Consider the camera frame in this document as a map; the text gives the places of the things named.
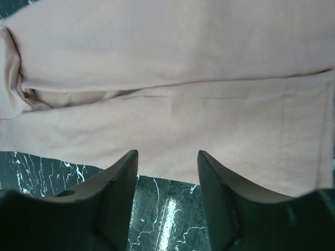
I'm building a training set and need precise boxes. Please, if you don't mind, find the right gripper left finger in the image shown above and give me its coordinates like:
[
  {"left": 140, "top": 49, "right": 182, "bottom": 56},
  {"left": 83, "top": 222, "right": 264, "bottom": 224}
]
[{"left": 1, "top": 150, "right": 138, "bottom": 250}]

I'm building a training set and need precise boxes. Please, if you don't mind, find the pink t shirt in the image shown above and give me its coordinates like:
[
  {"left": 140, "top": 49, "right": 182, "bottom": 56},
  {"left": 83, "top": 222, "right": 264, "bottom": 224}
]
[{"left": 1, "top": 1, "right": 334, "bottom": 197}]

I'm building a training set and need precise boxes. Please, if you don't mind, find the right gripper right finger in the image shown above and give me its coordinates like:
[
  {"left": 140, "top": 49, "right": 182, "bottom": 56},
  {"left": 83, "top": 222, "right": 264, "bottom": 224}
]
[{"left": 197, "top": 151, "right": 334, "bottom": 250}]

